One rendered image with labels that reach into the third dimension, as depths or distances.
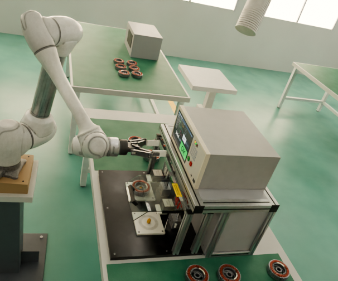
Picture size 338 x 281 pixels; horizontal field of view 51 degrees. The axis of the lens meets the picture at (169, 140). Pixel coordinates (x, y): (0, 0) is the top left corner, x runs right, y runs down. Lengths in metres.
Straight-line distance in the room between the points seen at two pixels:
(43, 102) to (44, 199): 1.28
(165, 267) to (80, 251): 1.08
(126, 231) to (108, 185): 0.35
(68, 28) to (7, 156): 0.72
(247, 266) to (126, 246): 0.63
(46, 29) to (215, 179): 1.01
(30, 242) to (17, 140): 1.03
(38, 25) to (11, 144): 0.62
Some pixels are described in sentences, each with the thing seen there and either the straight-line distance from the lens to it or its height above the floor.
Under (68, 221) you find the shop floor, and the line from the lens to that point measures 2.92.
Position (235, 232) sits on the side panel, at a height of 0.92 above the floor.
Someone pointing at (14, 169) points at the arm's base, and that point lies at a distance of 2.04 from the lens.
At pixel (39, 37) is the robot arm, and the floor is 1.58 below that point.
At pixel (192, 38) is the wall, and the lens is 6.67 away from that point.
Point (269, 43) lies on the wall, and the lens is 7.36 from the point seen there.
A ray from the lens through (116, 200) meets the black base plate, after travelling 2.00.
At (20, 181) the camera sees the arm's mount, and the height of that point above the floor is 0.81.
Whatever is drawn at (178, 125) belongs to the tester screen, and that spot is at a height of 1.22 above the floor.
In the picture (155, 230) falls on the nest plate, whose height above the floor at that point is 0.78.
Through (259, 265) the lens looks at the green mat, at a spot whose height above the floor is 0.75.
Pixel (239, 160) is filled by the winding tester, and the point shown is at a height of 1.29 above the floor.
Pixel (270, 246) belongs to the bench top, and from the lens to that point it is 2.13.
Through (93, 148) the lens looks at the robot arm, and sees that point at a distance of 1.42.
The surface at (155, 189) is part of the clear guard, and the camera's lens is 1.67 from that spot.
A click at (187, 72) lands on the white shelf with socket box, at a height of 1.20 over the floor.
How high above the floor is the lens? 2.14
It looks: 32 degrees down
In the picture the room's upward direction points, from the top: 16 degrees clockwise
